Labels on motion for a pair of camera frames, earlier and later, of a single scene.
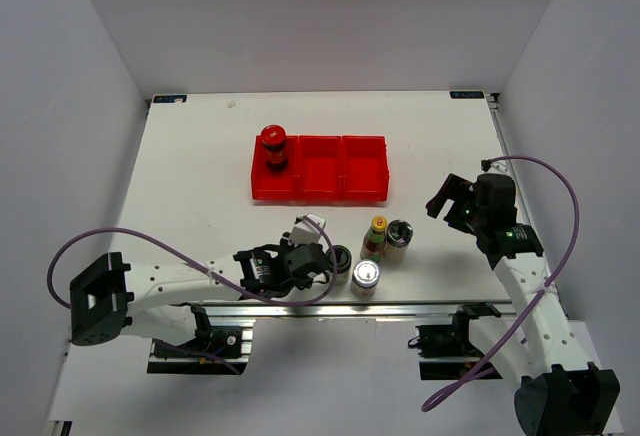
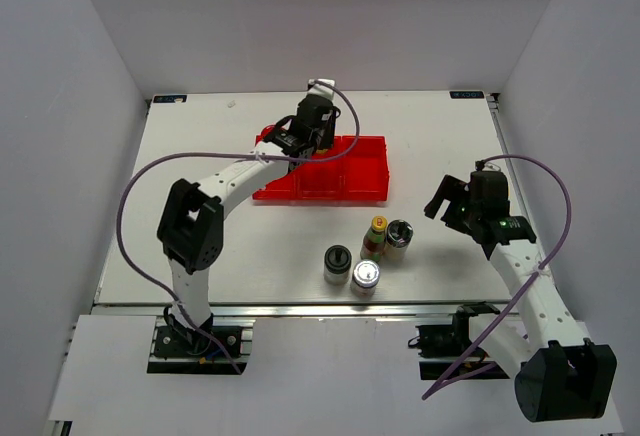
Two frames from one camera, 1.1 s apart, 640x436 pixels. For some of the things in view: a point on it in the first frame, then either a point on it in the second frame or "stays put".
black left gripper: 283,245 → 327,140
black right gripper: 458,190 stays put
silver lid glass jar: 366,274 stays put
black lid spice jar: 343,259 stays put
